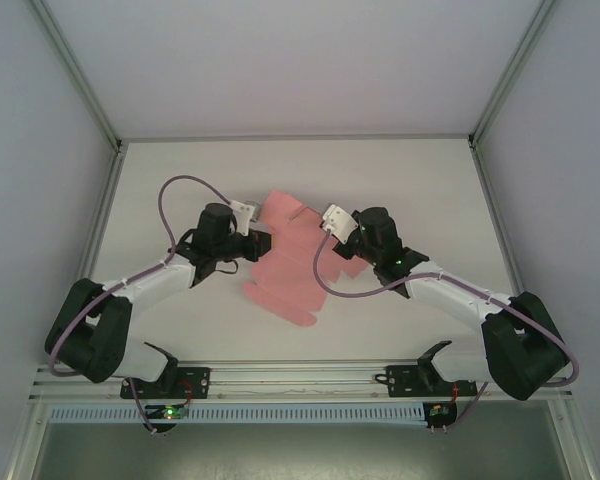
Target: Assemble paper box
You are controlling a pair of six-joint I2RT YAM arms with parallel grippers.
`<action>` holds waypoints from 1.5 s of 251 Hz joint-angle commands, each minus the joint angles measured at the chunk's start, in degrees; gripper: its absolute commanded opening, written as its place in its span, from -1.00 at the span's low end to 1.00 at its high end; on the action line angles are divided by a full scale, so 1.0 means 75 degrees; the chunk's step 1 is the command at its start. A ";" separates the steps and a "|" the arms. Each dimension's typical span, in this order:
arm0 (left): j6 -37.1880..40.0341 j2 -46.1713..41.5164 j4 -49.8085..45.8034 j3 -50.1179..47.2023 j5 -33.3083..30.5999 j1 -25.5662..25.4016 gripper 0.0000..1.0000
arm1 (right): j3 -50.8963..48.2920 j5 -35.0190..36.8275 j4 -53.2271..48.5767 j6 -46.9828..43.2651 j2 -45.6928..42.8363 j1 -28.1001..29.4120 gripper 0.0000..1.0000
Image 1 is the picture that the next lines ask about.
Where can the pink paper box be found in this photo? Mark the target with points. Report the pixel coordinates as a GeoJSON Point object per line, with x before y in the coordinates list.
{"type": "Point", "coordinates": [290, 280]}

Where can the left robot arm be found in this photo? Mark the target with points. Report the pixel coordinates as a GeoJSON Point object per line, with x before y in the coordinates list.
{"type": "Point", "coordinates": [150, 282]}

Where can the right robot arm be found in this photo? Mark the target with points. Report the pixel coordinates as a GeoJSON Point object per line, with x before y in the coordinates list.
{"type": "Point", "coordinates": [455, 292]}

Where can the circuit board with green light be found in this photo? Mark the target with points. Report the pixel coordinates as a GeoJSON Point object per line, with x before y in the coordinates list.
{"type": "Point", "coordinates": [170, 412]}

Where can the small green circuit board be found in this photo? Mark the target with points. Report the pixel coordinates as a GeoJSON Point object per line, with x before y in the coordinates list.
{"type": "Point", "coordinates": [439, 411]}

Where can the aluminium frame crossbar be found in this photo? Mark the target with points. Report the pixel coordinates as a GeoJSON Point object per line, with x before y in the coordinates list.
{"type": "Point", "coordinates": [295, 136]}

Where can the aluminium table side rail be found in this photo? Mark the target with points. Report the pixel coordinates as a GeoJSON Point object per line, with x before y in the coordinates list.
{"type": "Point", "coordinates": [495, 210]}
{"type": "Point", "coordinates": [105, 210]}

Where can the aluminium mounting rail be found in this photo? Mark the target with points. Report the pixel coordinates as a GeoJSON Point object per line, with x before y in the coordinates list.
{"type": "Point", "coordinates": [300, 377]}

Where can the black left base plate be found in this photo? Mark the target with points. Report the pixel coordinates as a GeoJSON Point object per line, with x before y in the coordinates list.
{"type": "Point", "coordinates": [200, 382]}

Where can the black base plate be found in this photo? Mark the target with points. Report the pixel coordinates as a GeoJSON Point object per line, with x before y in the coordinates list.
{"type": "Point", "coordinates": [200, 382]}
{"type": "Point", "coordinates": [402, 382]}

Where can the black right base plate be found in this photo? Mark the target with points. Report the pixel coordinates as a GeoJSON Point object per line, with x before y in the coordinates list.
{"type": "Point", "coordinates": [402, 382]}

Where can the aluminium frame post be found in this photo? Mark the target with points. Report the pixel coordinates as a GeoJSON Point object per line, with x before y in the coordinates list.
{"type": "Point", "coordinates": [75, 75]}
{"type": "Point", "coordinates": [515, 75]}

